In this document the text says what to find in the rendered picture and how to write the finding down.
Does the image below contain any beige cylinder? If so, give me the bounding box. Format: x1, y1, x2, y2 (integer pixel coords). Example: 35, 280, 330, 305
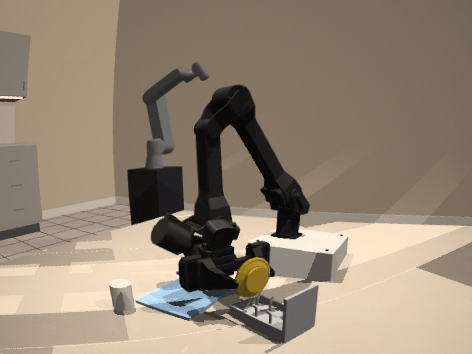
109, 279, 135, 311

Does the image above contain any olive-yellow round plate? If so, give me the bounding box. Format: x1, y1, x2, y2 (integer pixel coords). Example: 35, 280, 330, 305
234, 257, 270, 298

